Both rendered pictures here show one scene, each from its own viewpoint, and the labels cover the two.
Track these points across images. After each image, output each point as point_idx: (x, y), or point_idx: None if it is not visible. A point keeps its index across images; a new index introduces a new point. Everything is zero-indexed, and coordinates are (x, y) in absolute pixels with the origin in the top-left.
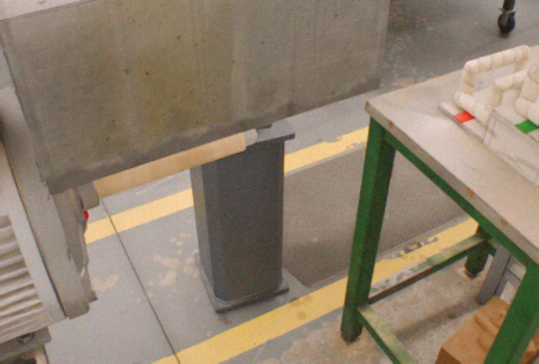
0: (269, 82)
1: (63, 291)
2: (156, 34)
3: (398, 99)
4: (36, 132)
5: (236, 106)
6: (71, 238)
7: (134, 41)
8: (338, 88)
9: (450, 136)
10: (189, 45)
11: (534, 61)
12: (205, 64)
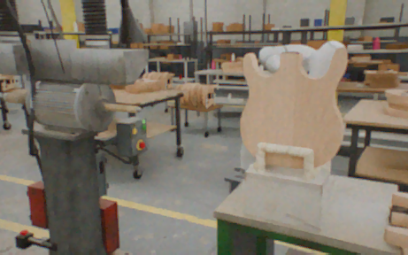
0: (103, 74)
1: (77, 111)
2: (86, 58)
3: None
4: (71, 69)
5: (98, 77)
6: (83, 102)
7: (83, 58)
8: (117, 81)
9: None
10: (90, 62)
11: (368, 185)
12: (93, 66)
